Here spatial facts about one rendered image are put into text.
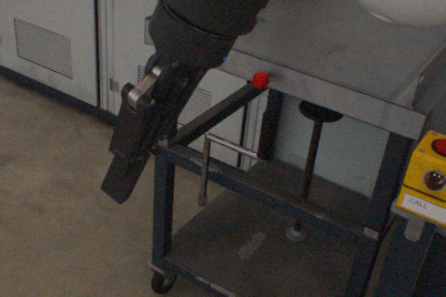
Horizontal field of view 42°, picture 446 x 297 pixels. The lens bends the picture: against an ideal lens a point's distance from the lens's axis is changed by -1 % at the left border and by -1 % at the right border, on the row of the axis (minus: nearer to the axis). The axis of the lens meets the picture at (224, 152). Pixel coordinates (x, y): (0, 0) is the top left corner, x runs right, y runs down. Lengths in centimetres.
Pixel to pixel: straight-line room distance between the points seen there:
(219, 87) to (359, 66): 98
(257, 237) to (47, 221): 73
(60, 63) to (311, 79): 167
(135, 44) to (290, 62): 120
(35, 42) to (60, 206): 88
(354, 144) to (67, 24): 126
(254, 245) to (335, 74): 73
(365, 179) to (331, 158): 13
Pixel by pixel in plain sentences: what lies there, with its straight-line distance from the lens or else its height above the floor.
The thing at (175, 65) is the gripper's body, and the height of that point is 109.
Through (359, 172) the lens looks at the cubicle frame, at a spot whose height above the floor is 24.
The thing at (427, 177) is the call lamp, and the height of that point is 88.
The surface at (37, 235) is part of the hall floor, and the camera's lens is 201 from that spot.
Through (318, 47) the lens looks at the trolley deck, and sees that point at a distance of 125.
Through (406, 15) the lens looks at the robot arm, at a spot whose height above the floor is 119.
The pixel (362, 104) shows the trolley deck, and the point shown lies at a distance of 110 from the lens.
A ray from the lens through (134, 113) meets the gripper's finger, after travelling 52.
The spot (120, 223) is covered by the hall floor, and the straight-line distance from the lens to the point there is 203.
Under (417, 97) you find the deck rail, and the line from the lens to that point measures 110.
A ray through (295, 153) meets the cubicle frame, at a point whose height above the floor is 21.
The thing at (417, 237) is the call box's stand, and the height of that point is 75.
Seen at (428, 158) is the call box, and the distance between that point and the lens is 84.
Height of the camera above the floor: 131
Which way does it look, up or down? 33 degrees down
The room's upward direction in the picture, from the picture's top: 6 degrees clockwise
